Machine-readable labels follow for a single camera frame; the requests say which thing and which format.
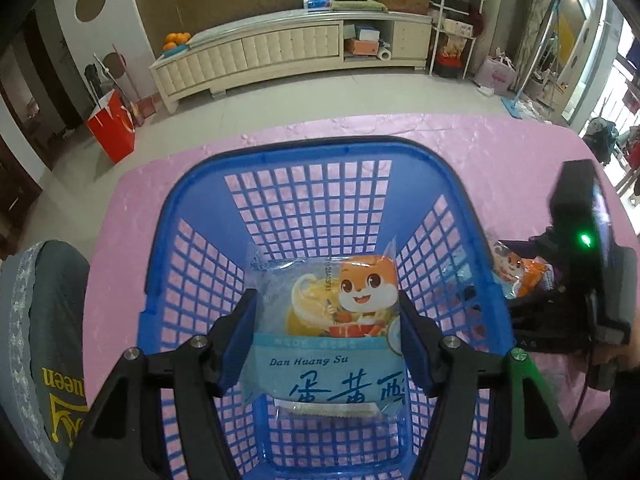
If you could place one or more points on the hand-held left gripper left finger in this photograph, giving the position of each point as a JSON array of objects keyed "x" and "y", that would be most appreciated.
[{"x": 244, "y": 345}]

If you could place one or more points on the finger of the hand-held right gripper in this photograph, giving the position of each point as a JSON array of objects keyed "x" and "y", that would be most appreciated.
[
  {"x": 555, "y": 320},
  {"x": 555, "y": 250}
]

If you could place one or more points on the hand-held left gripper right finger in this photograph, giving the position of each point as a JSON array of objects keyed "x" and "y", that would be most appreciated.
[{"x": 412, "y": 350}]

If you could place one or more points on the orange and white snack packet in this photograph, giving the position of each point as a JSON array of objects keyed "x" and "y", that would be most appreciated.
[{"x": 520, "y": 270}]

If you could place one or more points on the light blue pastry packet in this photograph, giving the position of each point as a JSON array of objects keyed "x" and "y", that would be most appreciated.
[{"x": 320, "y": 310}]

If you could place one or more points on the blue plastic basket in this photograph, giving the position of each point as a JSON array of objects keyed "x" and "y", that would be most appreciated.
[{"x": 200, "y": 185}]

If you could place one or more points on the dark backpack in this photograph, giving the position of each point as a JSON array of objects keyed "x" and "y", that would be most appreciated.
[{"x": 600, "y": 140}]

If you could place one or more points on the blue mop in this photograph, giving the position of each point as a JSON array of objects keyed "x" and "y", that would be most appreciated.
[{"x": 512, "y": 108}]

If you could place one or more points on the pink shopping bag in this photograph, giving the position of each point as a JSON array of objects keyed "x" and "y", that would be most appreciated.
[{"x": 496, "y": 75}]

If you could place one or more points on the red box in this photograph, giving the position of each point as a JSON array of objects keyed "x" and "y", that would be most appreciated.
[{"x": 447, "y": 66}]

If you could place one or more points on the patterned curtain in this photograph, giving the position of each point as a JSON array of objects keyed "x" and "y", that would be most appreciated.
[{"x": 535, "y": 15}]

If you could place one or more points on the pink table cloth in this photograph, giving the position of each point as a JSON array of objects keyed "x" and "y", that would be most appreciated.
[{"x": 350, "y": 130}]

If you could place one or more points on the white metal rack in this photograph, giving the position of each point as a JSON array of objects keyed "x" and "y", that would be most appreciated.
[{"x": 452, "y": 10}]

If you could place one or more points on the red paper bag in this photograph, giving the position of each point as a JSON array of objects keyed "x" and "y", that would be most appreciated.
[{"x": 112, "y": 130}]

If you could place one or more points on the white paper towel roll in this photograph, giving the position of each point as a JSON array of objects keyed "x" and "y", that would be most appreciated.
[{"x": 384, "y": 55}]

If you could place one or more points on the orange box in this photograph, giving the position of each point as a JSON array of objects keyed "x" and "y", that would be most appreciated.
[{"x": 362, "y": 46}]

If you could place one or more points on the cream tv cabinet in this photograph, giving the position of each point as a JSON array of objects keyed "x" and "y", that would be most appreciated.
[{"x": 280, "y": 47}]

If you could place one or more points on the pile of oranges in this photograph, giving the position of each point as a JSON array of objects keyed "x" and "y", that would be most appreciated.
[{"x": 177, "y": 40}]

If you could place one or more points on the green folded cloth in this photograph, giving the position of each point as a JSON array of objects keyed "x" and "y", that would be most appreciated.
[{"x": 357, "y": 5}]

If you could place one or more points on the blue tissue box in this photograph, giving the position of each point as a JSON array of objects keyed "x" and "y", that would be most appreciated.
[{"x": 316, "y": 1}]

